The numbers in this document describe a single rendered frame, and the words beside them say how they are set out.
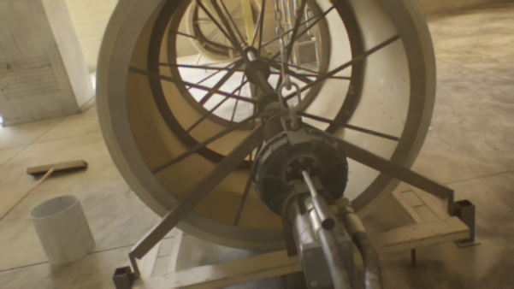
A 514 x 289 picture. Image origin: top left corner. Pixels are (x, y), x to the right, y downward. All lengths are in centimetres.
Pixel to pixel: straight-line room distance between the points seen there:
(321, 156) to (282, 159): 11
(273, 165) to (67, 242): 204
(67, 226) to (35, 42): 500
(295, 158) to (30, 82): 682
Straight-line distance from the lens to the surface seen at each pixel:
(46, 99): 769
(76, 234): 297
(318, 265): 100
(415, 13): 209
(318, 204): 92
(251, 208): 260
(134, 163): 210
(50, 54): 749
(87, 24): 1276
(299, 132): 112
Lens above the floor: 146
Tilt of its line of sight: 21 degrees down
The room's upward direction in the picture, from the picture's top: 10 degrees counter-clockwise
